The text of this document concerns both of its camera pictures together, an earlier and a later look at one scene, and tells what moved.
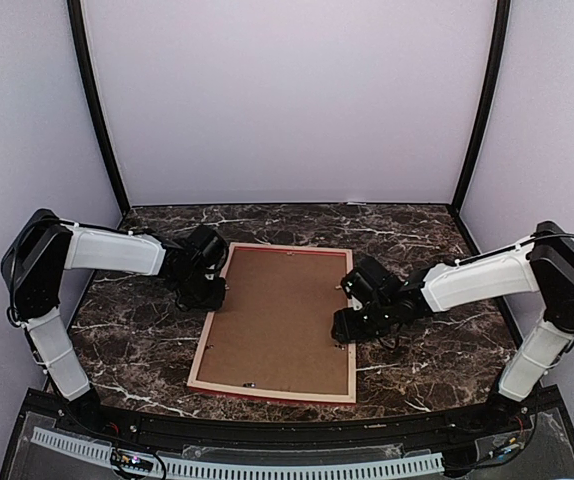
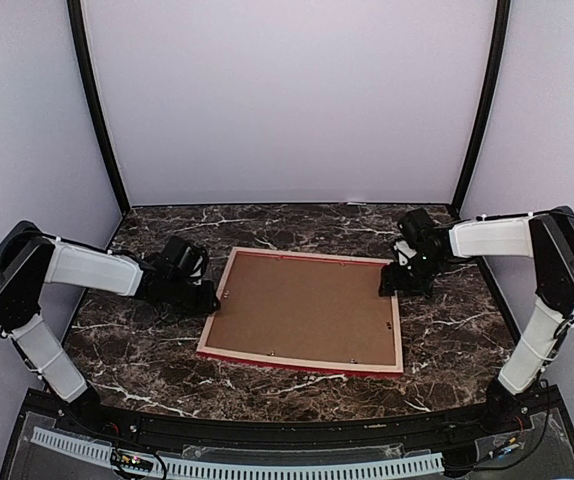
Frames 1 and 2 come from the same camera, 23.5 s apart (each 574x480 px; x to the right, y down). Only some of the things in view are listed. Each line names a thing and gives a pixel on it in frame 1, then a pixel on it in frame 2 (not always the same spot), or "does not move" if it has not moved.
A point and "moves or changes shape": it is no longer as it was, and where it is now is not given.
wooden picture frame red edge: [273, 336] moves or changes shape
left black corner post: [77, 26] does not move
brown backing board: [276, 328] moves or changes shape
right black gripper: [347, 330] to [392, 281]
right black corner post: [501, 20] does not move
